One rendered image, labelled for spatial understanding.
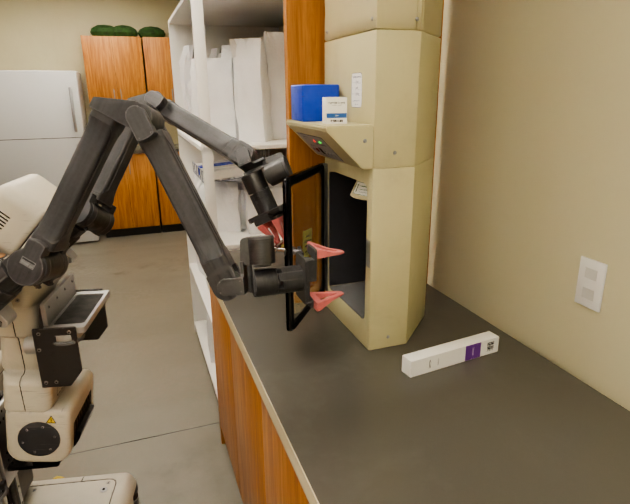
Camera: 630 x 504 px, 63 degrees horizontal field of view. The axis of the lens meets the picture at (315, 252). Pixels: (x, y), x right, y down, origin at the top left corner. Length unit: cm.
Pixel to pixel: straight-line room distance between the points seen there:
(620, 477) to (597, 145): 67
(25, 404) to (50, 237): 52
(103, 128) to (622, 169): 107
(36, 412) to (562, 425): 125
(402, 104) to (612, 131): 44
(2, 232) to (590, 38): 138
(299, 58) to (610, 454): 119
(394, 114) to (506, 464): 76
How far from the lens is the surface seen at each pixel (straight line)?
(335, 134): 117
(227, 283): 106
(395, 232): 128
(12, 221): 137
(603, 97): 129
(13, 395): 154
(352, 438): 106
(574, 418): 123
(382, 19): 122
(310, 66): 154
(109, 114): 114
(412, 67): 125
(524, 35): 149
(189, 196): 108
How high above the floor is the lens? 159
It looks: 17 degrees down
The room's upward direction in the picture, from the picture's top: 1 degrees counter-clockwise
